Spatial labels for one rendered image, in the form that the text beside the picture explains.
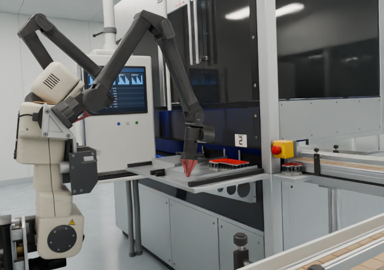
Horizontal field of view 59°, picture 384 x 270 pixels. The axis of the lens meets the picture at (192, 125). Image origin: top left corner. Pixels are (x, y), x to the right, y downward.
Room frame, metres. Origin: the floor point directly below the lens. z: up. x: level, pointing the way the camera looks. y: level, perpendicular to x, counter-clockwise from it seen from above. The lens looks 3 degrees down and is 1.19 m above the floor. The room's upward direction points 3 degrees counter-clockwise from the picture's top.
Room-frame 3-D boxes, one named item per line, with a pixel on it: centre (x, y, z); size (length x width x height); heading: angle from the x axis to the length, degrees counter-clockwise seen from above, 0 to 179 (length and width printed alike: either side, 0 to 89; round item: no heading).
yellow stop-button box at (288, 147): (1.47, -0.40, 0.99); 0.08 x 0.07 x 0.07; 123
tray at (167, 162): (1.90, 0.02, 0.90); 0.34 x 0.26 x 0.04; 123
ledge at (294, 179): (1.48, -0.44, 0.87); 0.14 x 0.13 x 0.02; 123
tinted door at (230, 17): (1.74, -0.20, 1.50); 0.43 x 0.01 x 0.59; 33
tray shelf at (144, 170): (1.72, -0.01, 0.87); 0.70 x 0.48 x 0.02; 33
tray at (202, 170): (1.56, -0.08, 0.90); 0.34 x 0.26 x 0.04; 123
